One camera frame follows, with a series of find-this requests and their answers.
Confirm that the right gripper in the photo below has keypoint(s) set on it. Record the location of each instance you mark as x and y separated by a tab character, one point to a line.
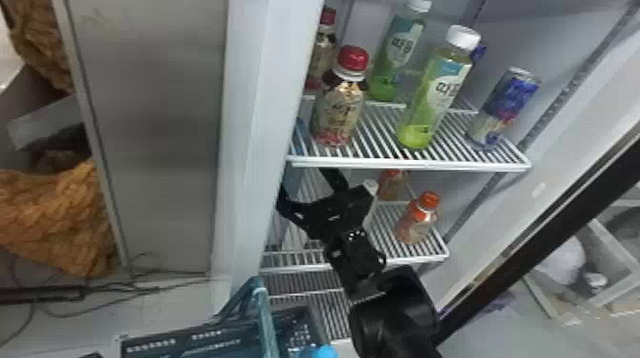
330	220

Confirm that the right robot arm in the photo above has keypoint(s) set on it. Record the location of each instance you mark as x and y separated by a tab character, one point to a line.
392	320

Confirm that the orange bottle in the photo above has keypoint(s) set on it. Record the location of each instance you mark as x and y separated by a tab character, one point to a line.
417	217
391	185

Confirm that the brown bottle with red cap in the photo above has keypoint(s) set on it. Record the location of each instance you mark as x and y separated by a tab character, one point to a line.
340	100
322	50

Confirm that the green bottle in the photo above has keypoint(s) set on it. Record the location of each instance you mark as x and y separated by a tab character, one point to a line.
435	90
397	55

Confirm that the white fridge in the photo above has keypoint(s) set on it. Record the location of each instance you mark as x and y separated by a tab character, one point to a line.
165	125

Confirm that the blue basket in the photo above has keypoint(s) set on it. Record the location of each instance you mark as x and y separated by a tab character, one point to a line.
235	337

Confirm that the blue can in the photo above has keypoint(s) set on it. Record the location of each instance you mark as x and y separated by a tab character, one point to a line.
502	107

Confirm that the fridge door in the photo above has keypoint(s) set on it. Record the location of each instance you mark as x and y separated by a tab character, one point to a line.
550	235

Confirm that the orange woven cloth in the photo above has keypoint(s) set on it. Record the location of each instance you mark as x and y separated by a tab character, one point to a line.
37	45
55	220

